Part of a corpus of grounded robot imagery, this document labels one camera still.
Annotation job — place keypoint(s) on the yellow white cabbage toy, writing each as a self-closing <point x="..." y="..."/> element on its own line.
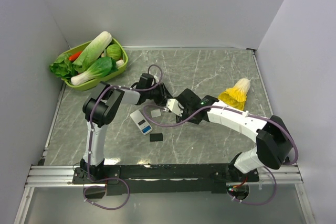
<point x="236" y="96"/>

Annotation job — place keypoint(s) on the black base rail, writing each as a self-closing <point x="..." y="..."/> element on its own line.
<point x="162" y="178"/>

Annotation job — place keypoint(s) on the white red remote control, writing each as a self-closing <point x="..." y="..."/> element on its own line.
<point x="141" y="122"/>

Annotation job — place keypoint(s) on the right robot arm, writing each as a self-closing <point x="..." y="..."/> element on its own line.
<point x="269" y="134"/>

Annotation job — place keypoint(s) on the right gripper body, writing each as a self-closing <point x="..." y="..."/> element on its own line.
<point x="186" y="114"/>

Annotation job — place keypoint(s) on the white battery cover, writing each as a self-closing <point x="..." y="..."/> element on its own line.
<point x="155" y="113"/>

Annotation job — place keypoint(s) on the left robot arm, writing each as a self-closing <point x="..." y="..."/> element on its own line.
<point x="100" y="109"/>

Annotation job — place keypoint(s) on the napa cabbage toy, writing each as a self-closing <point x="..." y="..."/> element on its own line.
<point x="91" y="53"/>

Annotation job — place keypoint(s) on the green lettuce toy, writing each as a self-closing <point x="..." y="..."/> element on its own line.
<point x="62" y="67"/>

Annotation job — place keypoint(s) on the bok choy toy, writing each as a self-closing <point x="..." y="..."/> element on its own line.
<point x="99" y="69"/>

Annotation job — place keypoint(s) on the black battery cover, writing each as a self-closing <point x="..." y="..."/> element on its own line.
<point x="156" y="137"/>

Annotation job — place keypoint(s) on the red chili pepper toy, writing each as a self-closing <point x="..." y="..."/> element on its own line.
<point x="75" y="56"/>

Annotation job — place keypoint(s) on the green plastic basket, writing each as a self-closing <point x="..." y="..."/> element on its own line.
<point x="121" y="66"/>

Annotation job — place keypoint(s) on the round green cabbage toy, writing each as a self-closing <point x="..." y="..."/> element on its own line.
<point x="114" y="51"/>

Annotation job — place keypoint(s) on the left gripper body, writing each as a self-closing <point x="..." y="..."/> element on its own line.
<point x="158" y="94"/>

